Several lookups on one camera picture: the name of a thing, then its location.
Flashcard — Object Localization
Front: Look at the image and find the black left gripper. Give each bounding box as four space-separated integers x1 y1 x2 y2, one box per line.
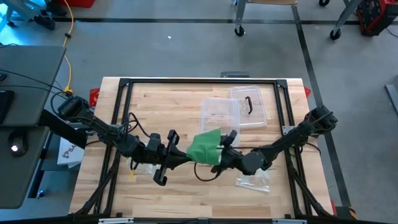
145 129 192 187

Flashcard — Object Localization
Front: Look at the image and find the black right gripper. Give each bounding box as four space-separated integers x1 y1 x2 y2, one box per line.
210 146 247 174

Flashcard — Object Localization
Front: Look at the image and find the light green elastic bandage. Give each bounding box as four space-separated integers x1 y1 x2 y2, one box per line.
185 129 223 167

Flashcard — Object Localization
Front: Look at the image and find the clear plastic bag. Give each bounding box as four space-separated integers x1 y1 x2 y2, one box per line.
126 157 157 175
235 169 272 193

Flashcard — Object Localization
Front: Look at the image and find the clear plastic lidded container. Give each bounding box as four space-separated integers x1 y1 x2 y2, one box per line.
200 98 241 147

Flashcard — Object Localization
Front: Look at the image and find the clear lid with black handle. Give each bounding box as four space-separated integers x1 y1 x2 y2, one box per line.
228 85 269 129

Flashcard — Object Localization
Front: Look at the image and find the flat clear plastic bag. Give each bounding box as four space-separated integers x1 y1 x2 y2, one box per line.
235 169 272 193

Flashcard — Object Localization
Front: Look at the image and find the dark grey block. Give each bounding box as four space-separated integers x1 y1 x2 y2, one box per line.
220 71 251 78

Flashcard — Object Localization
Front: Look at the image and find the white printed paper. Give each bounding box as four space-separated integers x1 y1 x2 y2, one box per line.
57 136 85 169

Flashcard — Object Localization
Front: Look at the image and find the black diagonal beam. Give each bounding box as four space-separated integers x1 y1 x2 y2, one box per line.
37 108 88 149

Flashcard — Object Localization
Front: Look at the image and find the black and orange box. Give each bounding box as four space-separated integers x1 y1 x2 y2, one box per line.
331 200 358 220

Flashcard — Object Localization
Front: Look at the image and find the grey cart leg with caster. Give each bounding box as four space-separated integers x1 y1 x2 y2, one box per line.
234 0 249 37

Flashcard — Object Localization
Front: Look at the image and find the black computer mouse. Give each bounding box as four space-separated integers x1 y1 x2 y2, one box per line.
7 129 29 158

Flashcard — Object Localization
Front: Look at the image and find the grey desk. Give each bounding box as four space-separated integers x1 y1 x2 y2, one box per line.
0 45 67 210

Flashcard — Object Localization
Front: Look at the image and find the black keyboard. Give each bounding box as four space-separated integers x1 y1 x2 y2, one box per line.
0 90 16 125

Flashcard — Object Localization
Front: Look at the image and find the grey metal bar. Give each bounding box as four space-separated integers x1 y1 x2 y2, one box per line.
385 83 398 116

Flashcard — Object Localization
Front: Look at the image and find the red crate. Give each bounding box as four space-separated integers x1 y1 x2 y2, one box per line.
49 0 96 9

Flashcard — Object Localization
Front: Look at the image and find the person's foot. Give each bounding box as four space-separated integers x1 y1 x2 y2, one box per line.
33 15 57 31
46 0 68 17

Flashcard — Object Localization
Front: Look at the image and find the grey table leg with caster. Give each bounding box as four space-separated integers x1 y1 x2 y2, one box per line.
329 0 364 40

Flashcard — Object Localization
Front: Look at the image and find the grey chair base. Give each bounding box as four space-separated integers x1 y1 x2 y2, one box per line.
4 0 47 28

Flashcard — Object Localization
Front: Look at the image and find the red and black toolbox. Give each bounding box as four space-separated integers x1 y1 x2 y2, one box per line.
356 0 398 37

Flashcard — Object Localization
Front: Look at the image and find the black right camera cable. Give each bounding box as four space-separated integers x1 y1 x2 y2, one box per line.
193 146 280 182

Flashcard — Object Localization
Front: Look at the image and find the black camera cable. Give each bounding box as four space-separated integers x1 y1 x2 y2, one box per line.
126 111 153 139
193 146 280 182

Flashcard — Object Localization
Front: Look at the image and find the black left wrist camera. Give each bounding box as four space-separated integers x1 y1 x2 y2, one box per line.
146 133 162 151

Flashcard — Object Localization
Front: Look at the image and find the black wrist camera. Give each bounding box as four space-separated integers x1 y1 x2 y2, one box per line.
221 129 239 147
146 133 162 151

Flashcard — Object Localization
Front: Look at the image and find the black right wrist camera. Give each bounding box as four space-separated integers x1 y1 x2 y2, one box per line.
221 129 239 147

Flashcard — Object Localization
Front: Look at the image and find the black left camera cable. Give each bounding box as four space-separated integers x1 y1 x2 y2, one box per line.
126 111 153 139

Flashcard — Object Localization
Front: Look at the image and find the white metal bracket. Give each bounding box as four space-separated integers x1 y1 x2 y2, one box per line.
98 217 134 224
272 218 308 224

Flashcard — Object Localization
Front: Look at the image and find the yellow cable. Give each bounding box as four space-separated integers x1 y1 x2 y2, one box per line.
61 0 76 96

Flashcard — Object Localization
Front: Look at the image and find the thin black desk cable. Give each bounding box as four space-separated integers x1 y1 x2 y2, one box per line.
0 70 71 99

